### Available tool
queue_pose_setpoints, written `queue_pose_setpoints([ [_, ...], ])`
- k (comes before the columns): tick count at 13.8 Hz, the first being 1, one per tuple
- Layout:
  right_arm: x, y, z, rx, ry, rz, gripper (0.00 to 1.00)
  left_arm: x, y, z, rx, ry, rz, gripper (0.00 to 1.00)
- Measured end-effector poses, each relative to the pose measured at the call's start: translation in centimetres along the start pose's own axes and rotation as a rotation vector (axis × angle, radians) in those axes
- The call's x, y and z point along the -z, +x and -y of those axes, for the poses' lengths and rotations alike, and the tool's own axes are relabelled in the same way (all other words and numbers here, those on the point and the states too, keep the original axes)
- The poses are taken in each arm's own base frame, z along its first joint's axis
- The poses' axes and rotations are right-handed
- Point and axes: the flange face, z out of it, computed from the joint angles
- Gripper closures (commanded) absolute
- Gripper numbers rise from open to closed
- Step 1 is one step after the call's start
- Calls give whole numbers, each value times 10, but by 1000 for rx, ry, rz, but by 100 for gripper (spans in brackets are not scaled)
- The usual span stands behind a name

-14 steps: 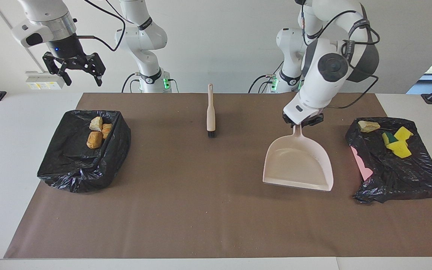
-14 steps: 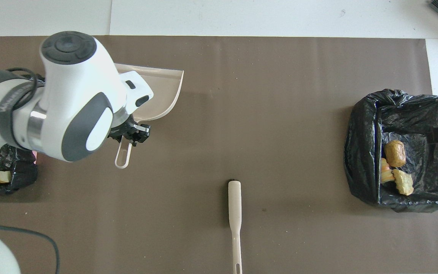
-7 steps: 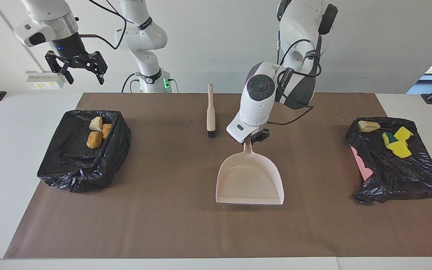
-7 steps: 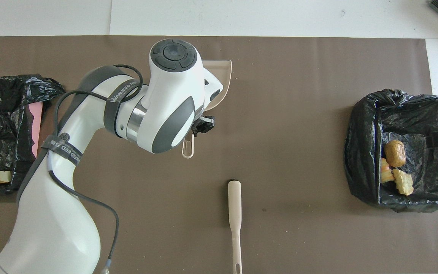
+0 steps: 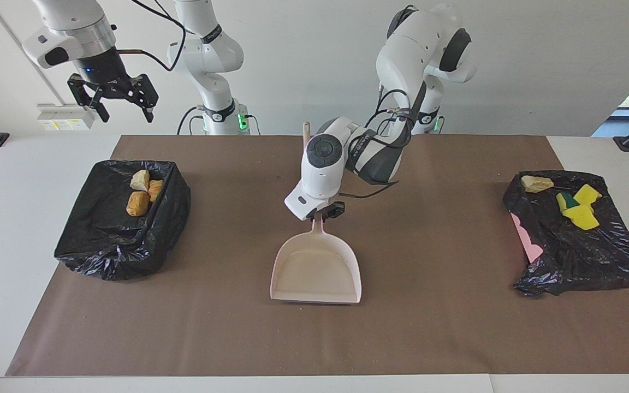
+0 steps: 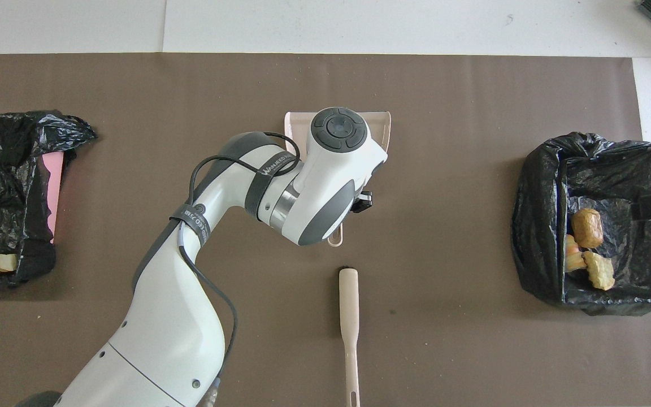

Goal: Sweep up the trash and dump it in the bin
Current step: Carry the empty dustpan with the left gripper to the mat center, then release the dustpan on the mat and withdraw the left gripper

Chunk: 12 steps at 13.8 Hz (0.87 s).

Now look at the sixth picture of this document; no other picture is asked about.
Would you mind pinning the pale pink dustpan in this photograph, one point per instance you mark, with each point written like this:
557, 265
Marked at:
379, 130

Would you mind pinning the beige hand brush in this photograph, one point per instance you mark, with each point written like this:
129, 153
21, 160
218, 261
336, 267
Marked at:
349, 299

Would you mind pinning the brown toy bread nugget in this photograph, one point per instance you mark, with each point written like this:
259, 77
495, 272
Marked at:
587, 228

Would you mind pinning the brown paper table mat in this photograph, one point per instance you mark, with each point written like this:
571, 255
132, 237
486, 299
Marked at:
472, 113

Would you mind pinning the crumpled black trash bag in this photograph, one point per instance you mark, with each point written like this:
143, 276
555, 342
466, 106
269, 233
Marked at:
9, 152

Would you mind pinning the pale yellow lump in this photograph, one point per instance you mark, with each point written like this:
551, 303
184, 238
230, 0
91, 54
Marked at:
599, 271

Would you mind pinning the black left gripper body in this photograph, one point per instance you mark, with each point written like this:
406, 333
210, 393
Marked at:
363, 202

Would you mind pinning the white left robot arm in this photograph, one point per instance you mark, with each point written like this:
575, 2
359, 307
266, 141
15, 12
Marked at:
173, 339

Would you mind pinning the toy croissant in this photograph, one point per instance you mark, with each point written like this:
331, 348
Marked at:
574, 257

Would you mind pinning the black bag lined box bin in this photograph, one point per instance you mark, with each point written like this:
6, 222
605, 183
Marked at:
613, 169

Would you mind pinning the pink plastic bin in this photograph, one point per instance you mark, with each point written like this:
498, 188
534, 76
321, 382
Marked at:
52, 192

